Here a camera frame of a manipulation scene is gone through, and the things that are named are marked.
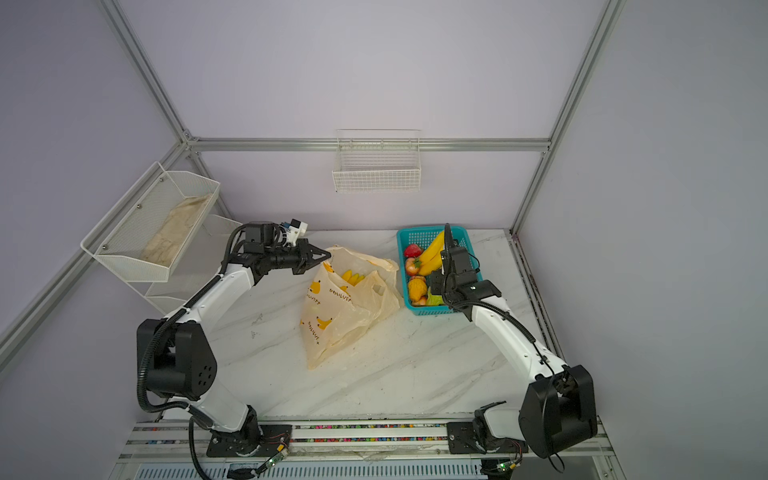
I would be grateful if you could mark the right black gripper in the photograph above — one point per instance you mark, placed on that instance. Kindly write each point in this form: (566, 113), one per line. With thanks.
(436, 289)

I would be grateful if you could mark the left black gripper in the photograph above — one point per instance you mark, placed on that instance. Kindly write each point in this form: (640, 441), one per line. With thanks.
(306, 260)

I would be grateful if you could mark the red yellow fake apple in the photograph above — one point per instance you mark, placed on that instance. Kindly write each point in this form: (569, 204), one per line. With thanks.
(412, 266)

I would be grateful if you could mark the large yellow fake banana bunch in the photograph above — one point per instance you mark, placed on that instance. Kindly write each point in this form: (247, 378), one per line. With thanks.
(352, 278)

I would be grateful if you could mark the teal plastic fruit basket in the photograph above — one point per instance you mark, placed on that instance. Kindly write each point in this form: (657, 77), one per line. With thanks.
(423, 236)

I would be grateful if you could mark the cream banana print plastic bag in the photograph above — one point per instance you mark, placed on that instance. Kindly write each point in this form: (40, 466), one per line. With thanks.
(334, 314)

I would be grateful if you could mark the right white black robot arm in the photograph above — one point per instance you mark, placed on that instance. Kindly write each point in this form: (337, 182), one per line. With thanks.
(558, 408)

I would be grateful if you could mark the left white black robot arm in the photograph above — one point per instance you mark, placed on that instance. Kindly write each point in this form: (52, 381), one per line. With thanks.
(176, 366)

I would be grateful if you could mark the small yellow fake banana bunch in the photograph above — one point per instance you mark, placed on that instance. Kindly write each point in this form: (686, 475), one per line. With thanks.
(431, 259)

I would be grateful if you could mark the red fake strawberry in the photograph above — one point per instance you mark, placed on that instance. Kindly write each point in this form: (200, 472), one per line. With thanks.
(413, 251)

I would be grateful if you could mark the white mesh lower shelf bin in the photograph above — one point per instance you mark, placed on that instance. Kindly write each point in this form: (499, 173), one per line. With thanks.
(196, 266)

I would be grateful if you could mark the white mesh shelf bin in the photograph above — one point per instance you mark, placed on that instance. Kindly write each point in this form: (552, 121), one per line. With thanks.
(121, 240)
(196, 266)

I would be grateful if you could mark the beige cloth in bin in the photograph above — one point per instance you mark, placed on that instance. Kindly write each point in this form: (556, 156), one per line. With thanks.
(166, 244)

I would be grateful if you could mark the white mesh upper shelf bin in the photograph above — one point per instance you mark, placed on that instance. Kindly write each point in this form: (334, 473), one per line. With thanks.
(121, 240)

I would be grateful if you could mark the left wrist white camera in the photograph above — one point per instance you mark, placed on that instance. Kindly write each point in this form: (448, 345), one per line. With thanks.
(292, 231)

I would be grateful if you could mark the white wire wall basket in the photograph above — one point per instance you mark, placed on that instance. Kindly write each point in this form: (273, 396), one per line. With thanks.
(377, 160)

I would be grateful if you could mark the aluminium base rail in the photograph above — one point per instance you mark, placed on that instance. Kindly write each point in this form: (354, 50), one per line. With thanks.
(357, 449)

